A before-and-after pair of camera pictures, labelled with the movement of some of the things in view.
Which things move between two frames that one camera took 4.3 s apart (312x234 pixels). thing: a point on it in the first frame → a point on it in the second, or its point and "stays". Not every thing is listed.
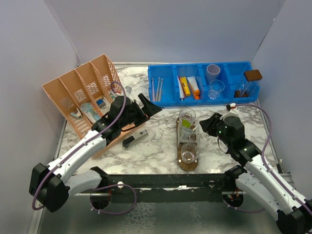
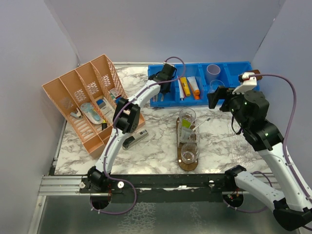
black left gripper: x=149 y=108 → x=167 y=88
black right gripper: x=209 y=125 → x=222 y=92
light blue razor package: x=89 y=110 stays
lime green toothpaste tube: x=185 y=123 stays
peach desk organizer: x=85 y=96 stays
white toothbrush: x=198 y=126 stays
